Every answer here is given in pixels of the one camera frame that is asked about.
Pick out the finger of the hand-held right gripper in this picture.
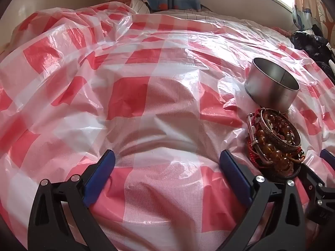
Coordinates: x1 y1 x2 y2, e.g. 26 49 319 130
320 149 335 167
298 165 327 189

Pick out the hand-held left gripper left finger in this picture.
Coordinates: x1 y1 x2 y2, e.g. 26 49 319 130
27 150 116 251

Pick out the tree print curtain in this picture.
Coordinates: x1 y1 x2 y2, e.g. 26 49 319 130
292 0 335 33

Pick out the black cord bracelet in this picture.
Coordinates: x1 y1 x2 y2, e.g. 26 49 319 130
262 162 304 183

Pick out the pile of bead bracelets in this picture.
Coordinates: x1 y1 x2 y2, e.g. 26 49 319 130
247 109 302 160

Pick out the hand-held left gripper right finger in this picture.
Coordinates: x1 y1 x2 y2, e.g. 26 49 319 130
219 150 308 251

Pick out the round metal tin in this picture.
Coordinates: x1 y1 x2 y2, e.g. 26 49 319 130
245 58 300 114

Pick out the red white checked plastic sheet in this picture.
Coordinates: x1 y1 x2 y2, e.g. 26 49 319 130
0 1 335 251

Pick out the red cord bracelet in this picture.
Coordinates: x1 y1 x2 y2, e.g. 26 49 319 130
246 108 263 164

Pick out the amber bead bracelet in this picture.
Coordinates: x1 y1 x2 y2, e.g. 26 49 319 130
258 111 302 173

